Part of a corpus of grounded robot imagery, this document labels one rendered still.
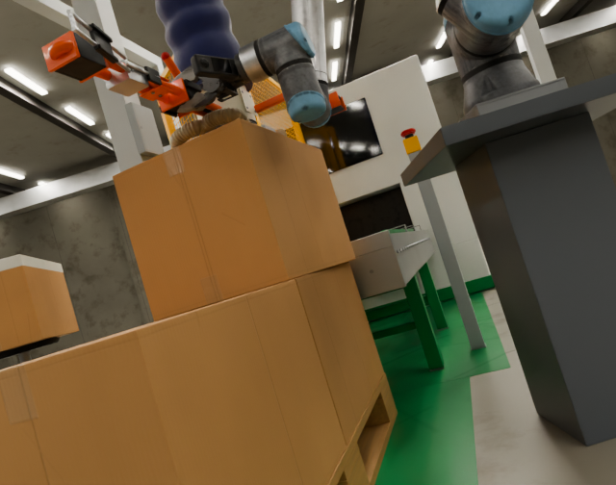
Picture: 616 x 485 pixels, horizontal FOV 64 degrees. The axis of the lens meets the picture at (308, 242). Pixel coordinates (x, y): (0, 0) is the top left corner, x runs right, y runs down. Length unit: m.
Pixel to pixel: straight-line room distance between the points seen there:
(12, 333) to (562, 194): 2.25
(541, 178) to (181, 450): 0.95
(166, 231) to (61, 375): 0.67
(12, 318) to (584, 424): 2.25
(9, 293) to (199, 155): 1.56
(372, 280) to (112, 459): 1.27
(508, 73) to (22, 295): 2.17
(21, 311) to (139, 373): 1.99
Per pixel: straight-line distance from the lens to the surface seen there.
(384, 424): 1.67
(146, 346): 0.63
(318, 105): 1.19
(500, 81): 1.32
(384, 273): 1.78
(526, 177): 1.24
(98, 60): 1.10
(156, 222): 1.32
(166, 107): 1.35
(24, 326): 2.60
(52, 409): 0.73
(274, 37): 1.25
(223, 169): 1.21
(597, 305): 1.29
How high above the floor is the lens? 0.55
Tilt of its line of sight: 3 degrees up
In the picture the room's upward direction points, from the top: 17 degrees counter-clockwise
